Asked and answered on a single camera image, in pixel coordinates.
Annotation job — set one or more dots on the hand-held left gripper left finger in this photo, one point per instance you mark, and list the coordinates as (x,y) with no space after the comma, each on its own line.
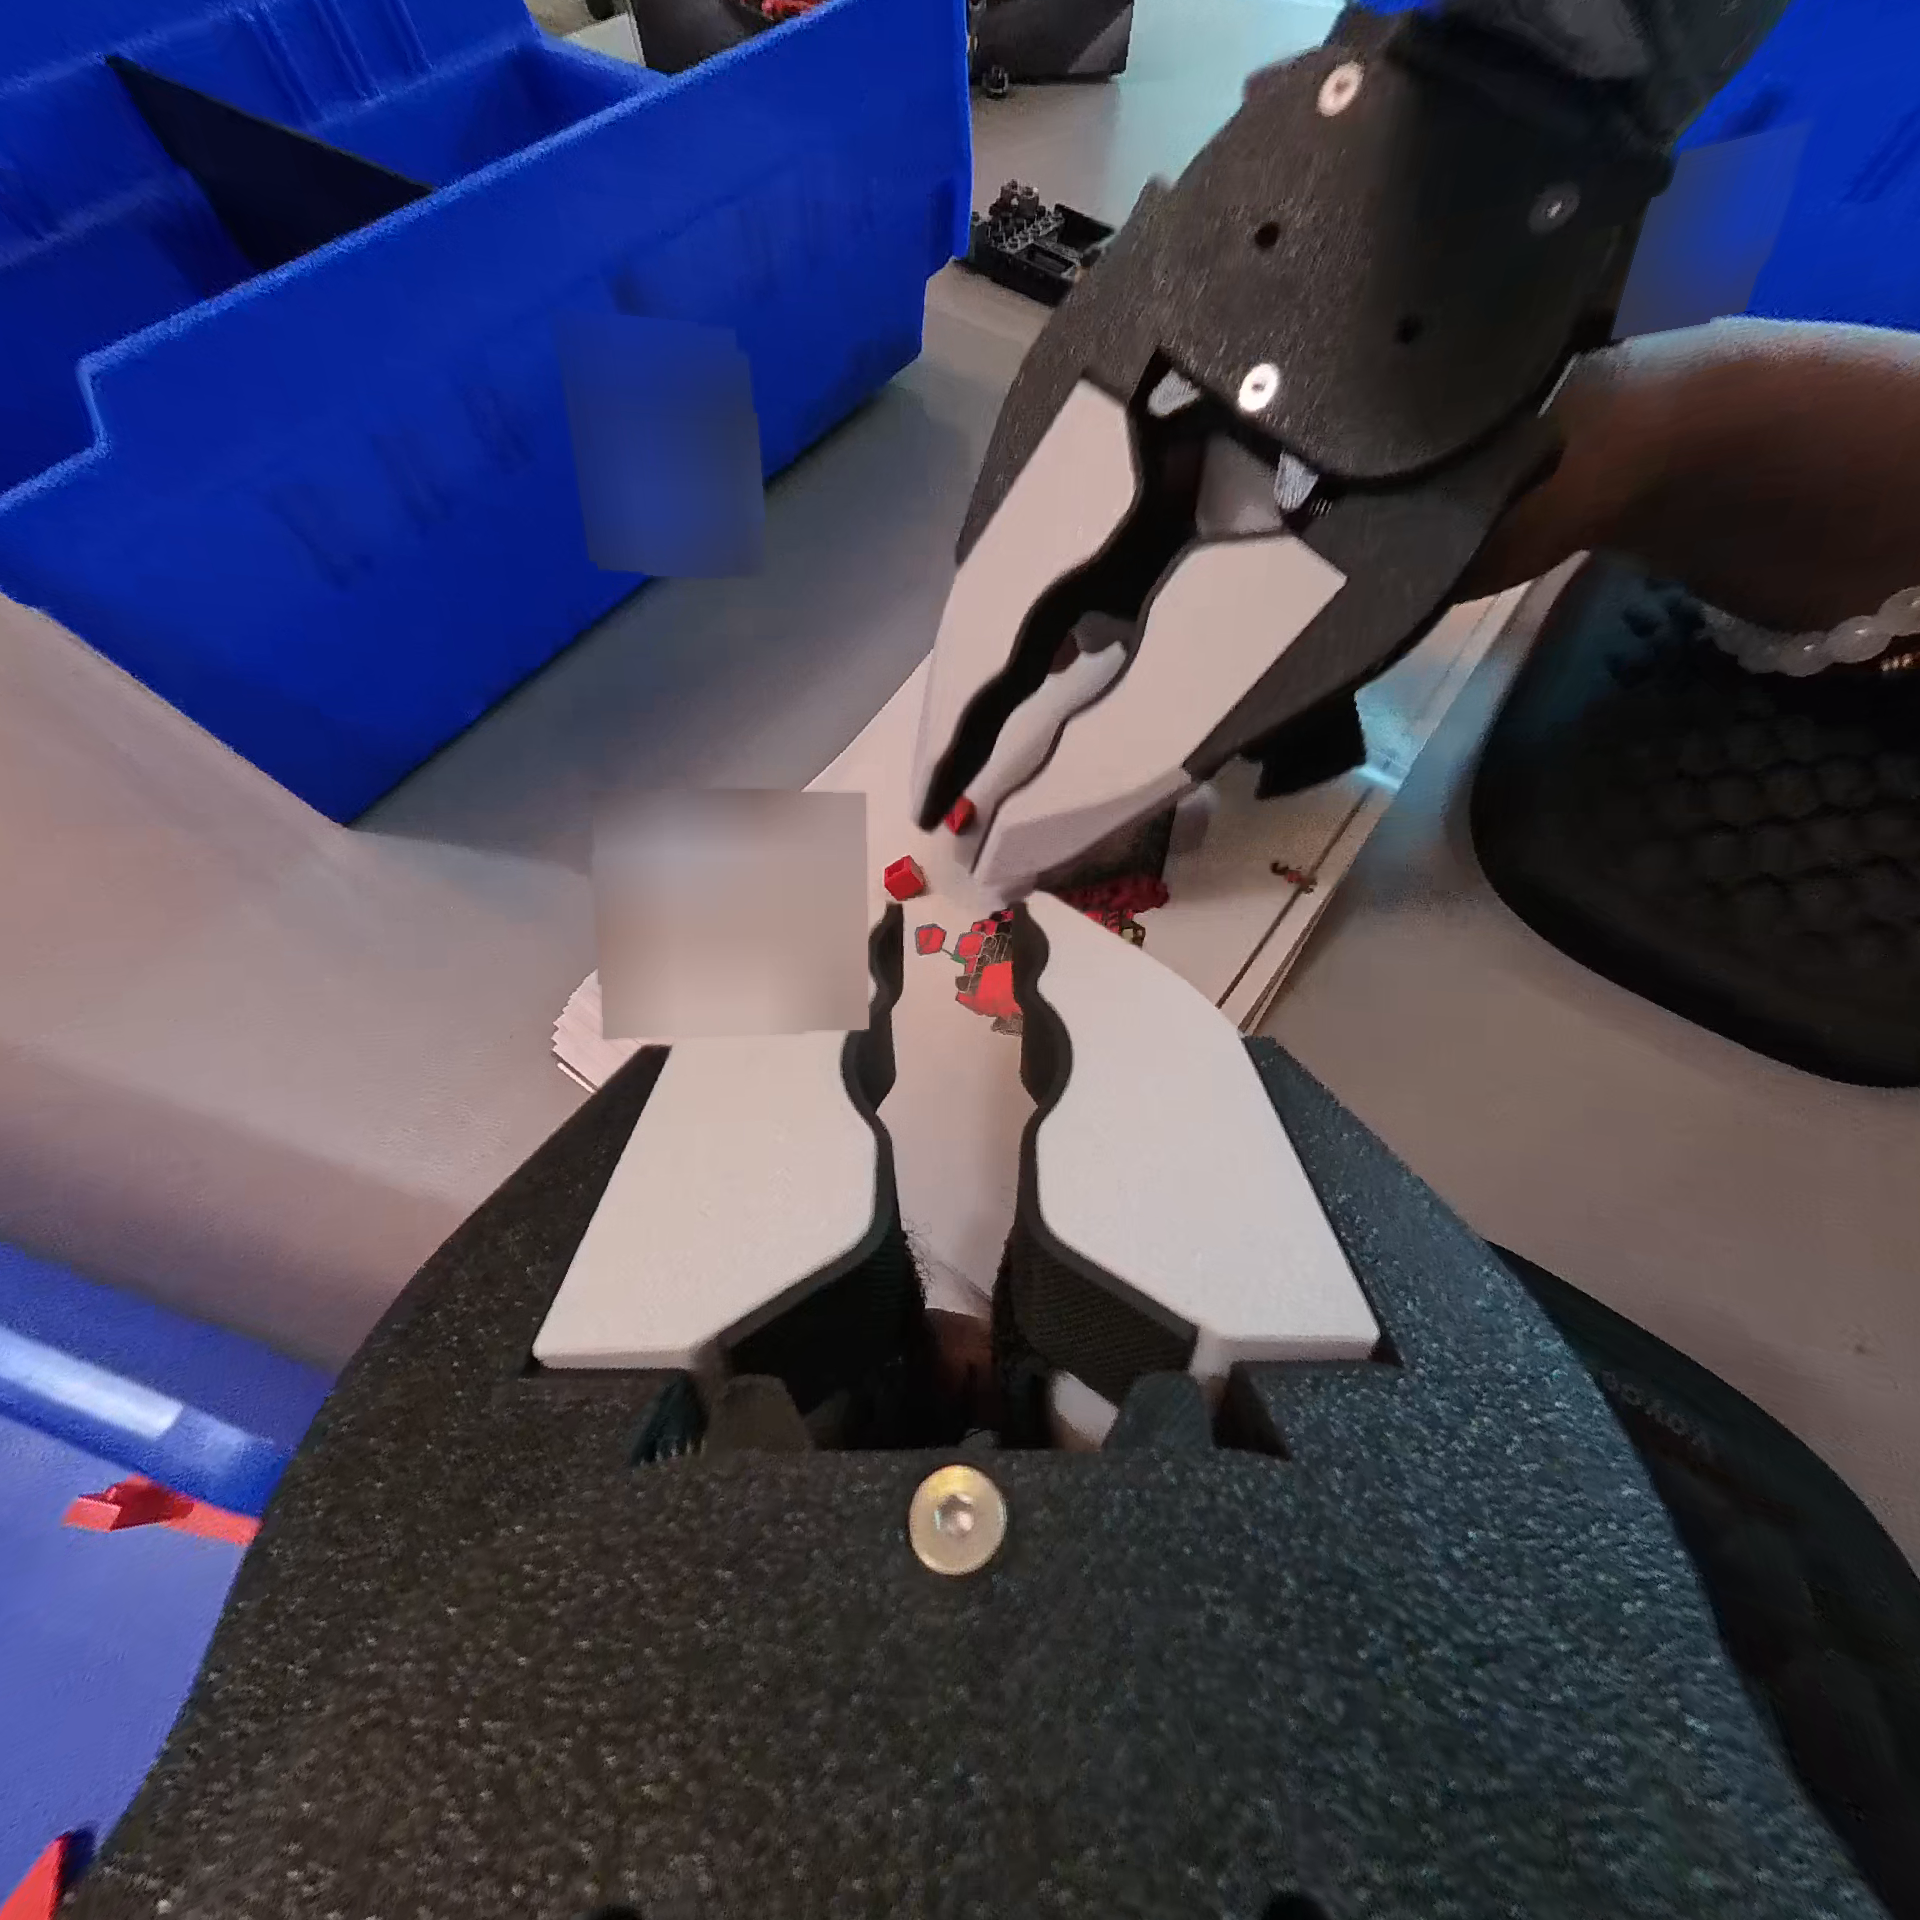
(720,1202)

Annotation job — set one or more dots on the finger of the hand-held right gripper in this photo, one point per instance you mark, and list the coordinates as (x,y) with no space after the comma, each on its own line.
(1036,494)
(1200,675)

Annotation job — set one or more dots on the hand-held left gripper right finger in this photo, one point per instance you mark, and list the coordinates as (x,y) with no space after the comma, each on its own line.
(1200,1202)

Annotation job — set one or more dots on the lego instruction booklet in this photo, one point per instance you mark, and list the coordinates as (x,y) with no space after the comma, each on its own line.
(1305,811)

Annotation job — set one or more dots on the red and black lego car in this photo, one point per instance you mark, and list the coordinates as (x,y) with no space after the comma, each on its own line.
(1036,248)

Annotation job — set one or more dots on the pile of red lego pieces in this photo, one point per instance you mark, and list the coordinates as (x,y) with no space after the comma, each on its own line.
(150,1507)

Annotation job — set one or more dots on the blue plastic storage bin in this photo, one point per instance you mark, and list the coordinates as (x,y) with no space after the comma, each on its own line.
(301,494)
(1862,182)
(89,1652)

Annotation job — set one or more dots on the person's right forearm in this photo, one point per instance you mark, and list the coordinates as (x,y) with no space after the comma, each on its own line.
(1883,466)

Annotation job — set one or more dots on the person's right hand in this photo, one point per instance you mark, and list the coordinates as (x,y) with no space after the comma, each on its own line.
(1680,466)

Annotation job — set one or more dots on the black dimpled cushion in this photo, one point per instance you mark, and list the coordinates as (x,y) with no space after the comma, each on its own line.
(1724,902)

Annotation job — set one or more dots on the black rounded pad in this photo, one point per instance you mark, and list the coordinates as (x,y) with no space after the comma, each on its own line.
(1800,1575)

